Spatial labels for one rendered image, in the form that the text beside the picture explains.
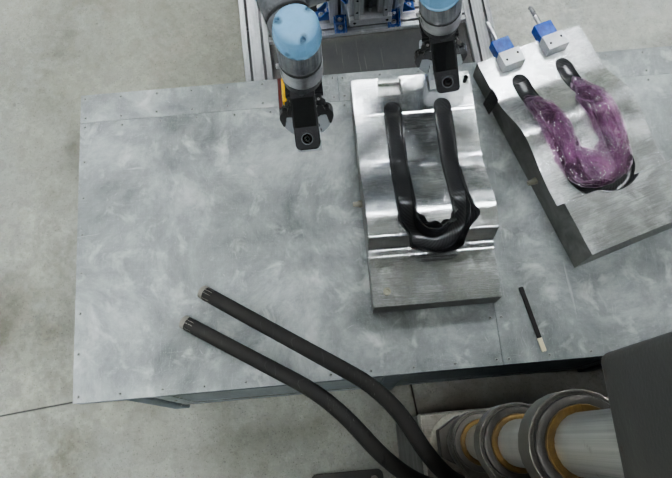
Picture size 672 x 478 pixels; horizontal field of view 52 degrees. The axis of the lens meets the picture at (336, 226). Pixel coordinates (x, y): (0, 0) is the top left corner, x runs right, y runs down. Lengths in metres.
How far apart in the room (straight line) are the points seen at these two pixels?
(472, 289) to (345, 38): 1.22
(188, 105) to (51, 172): 1.06
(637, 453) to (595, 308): 1.13
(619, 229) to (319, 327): 0.64
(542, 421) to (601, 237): 0.80
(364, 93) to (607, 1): 1.56
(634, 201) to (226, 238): 0.85
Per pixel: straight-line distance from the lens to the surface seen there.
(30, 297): 2.49
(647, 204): 1.51
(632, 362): 0.40
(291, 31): 1.10
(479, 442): 0.95
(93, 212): 1.60
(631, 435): 0.42
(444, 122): 1.50
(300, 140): 1.25
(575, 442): 0.64
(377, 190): 1.40
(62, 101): 2.71
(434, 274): 1.41
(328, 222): 1.49
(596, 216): 1.47
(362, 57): 2.35
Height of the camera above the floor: 2.22
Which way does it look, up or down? 73 degrees down
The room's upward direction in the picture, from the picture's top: 3 degrees counter-clockwise
